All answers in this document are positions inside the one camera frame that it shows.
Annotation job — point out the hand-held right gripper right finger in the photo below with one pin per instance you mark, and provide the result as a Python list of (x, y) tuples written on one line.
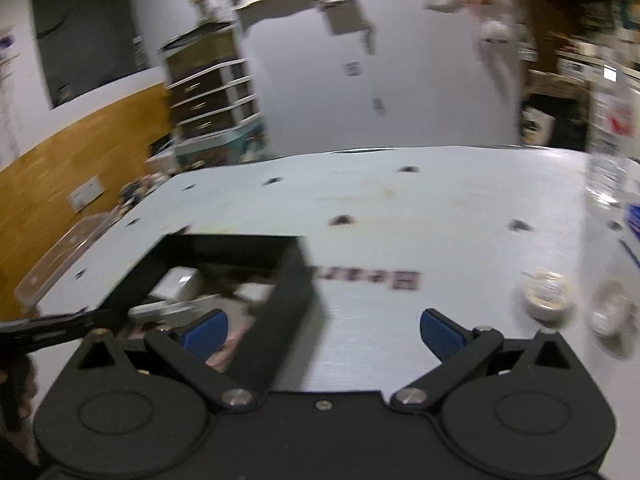
[(440, 332)]

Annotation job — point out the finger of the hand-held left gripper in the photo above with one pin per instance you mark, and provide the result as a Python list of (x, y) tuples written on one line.
[(45, 330)]

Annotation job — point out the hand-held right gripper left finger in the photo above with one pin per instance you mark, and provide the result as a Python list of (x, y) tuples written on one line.
[(207, 332)]

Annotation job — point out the pinkish wooden block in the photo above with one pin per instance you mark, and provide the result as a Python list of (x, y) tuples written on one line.
[(235, 345)]

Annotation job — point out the white cylinder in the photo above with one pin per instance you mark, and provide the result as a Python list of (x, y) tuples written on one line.
[(160, 310)]

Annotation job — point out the white charger block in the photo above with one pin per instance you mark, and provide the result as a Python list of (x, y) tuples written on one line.
[(172, 282)]

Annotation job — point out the black cardboard box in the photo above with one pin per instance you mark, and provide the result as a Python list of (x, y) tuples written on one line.
[(290, 320)]

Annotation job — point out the clear plastic container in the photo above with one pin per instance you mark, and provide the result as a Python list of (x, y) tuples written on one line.
[(60, 255)]

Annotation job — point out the clear plastic cup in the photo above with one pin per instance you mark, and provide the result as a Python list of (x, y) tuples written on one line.
[(612, 310)]

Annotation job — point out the blue white tissue pack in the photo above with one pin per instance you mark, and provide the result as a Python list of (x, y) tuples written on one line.
[(632, 230)]

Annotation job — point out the dark drawer cabinet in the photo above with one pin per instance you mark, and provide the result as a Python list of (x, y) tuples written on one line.
[(215, 102)]

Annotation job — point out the clear water bottle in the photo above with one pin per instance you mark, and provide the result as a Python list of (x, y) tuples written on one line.
[(612, 150)]

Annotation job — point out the glass tank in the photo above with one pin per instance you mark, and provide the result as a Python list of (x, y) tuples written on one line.
[(200, 50)]

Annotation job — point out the white plush toy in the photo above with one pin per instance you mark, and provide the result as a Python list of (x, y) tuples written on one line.
[(495, 30)]

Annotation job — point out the white wall outlet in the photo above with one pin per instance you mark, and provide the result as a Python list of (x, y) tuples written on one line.
[(86, 193)]

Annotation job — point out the grey wall switch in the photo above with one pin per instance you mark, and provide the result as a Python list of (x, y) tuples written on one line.
[(352, 68)]

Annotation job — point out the dark wall panel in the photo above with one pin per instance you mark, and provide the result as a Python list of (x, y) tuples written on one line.
[(85, 30)]

